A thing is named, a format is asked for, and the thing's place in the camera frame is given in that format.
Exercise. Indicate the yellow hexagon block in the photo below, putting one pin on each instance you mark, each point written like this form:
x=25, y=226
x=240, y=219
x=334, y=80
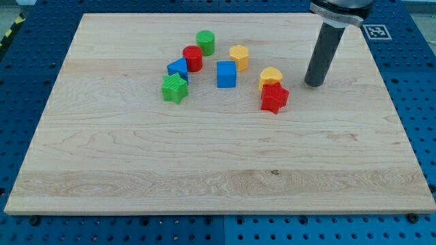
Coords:
x=240, y=55

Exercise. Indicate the light wooden board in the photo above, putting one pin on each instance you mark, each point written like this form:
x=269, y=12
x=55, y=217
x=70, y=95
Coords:
x=108, y=144

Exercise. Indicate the green cylinder block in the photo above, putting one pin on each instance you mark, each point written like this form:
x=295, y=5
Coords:
x=205, y=39

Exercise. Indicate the red star block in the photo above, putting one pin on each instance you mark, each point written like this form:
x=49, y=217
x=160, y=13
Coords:
x=274, y=97

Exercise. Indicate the blue cube block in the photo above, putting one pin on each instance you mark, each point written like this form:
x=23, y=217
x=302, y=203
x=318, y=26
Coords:
x=226, y=74

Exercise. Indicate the black bolt front left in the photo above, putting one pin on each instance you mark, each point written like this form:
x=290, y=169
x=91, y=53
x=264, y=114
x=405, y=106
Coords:
x=34, y=221

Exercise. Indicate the yellow heart block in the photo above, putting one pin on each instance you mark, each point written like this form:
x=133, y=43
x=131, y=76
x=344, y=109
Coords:
x=269, y=75

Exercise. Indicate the black bolt front right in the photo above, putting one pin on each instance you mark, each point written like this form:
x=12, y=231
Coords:
x=412, y=218

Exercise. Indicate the black bolt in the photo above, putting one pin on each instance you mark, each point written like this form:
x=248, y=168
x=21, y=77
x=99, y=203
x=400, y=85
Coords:
x=412, y=218
x=34, y=221

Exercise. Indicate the green star block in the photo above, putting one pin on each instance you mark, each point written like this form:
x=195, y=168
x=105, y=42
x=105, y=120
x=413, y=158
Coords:
x=174, y=88

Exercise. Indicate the red cylinder block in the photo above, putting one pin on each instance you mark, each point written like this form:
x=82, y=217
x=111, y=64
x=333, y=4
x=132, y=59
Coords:
x=193, y=56

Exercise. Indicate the white fiducial marker tag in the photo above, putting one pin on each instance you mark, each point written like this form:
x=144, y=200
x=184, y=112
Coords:
x=377, y=32

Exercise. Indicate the blue triangle block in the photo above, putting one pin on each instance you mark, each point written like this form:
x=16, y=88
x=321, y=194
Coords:
x=179, y=67

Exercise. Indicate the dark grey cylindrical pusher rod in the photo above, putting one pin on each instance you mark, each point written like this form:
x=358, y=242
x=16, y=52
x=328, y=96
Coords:
x=326, y=46

